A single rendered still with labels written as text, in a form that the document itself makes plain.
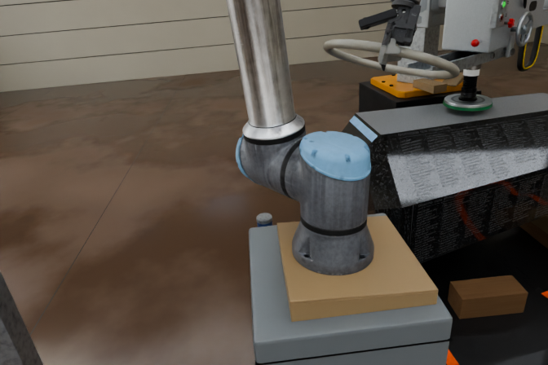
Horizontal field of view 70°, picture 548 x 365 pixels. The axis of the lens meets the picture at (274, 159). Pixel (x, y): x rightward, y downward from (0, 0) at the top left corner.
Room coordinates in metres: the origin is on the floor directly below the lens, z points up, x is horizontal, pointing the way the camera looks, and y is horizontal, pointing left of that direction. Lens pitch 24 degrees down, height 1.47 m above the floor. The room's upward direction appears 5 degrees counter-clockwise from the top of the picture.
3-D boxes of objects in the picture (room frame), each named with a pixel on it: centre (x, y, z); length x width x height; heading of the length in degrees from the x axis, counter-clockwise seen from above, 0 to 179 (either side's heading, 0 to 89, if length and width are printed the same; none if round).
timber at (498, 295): (1.36, -0.93, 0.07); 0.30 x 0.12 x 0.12; 91
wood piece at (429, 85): (2.44, -1.03, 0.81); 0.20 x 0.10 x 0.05; 17
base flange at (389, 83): (2.70, -1.04, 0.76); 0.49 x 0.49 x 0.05; 9
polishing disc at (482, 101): (1.84, -0.97, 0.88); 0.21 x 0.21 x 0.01
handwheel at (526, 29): (1.82, -1.14, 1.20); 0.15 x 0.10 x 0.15; 127
